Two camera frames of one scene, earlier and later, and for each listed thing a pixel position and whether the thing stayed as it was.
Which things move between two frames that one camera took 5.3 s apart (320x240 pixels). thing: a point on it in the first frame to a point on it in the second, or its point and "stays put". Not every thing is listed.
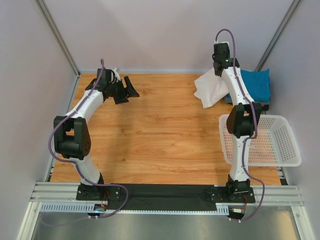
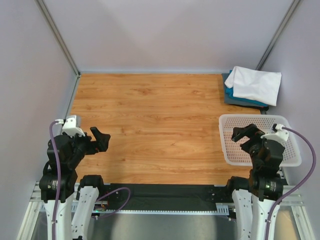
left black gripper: x=126 y=92 to x=94 y=146
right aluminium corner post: x=290 y=11 stays put
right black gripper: x=217 y=73 to x=250 y=129
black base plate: x=164 y=196 stays put
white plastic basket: x=273 y=145 stays put
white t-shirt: x=210 y=88 to x=259 y=85
